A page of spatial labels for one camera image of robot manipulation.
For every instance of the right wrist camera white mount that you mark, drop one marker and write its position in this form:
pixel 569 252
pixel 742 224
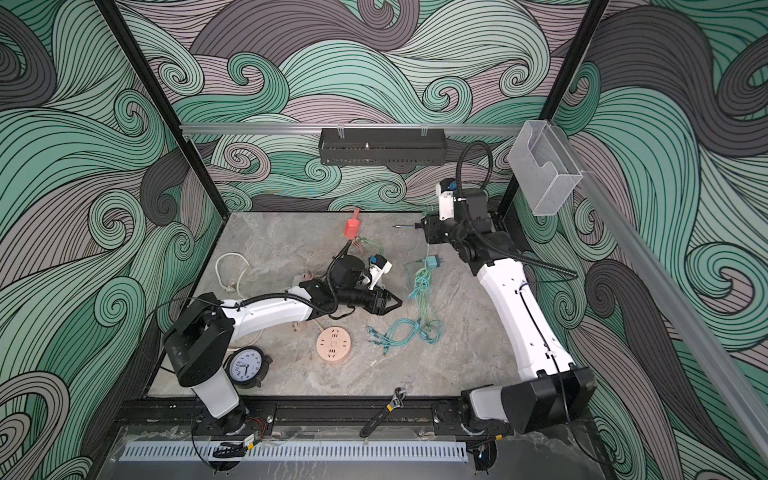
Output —
pixel 446 191

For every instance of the pink round plug with cord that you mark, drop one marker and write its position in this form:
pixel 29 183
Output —
pixel 306 325

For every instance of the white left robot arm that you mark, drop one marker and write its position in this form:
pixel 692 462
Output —
pixel 197 342

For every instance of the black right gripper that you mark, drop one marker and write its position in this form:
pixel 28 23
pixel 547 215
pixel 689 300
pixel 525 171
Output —
pixel 436 228

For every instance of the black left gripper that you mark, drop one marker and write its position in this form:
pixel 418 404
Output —
pixel 377 297

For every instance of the red plastic scoop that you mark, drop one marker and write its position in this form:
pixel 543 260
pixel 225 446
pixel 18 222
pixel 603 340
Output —
pixel 352 225

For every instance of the aluminium rail right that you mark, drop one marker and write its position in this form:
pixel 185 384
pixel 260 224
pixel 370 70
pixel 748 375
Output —
pixel 610 192

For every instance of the black alarm clock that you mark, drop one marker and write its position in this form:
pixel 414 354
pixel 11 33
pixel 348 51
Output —
pixel 247 367

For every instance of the teal charger plug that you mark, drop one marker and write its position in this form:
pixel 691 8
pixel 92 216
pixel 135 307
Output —
pixel 431 262

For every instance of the round pink socket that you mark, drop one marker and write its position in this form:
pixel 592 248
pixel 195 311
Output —
pixel 333 345

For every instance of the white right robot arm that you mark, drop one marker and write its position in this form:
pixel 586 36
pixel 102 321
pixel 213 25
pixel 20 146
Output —
pixel 552 388

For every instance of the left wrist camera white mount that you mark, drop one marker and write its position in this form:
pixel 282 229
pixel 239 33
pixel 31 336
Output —
pixel 378 267

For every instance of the aluminium rail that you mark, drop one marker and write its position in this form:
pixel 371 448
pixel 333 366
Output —
pixel 277 128
pixel 610 192

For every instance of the adjustable wrench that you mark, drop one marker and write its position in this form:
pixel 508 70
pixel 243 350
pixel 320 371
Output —
pixel 396 402

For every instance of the black wall tray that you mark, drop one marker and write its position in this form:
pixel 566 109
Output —
pixel 401 147

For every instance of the aluminium rail back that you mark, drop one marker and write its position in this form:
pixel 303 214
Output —
pixel 277 128

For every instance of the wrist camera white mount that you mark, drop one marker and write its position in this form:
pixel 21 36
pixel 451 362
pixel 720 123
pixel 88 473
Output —
pixel 446 191
pixel 378 267

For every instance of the white slotted cable duct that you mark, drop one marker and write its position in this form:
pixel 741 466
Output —
pixel 305 451

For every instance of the black handle screwdriver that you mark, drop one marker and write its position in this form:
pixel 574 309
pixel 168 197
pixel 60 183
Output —
pixel 415 226

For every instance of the clear plastic wall holder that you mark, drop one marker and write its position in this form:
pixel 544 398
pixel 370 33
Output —
pixel 545 164

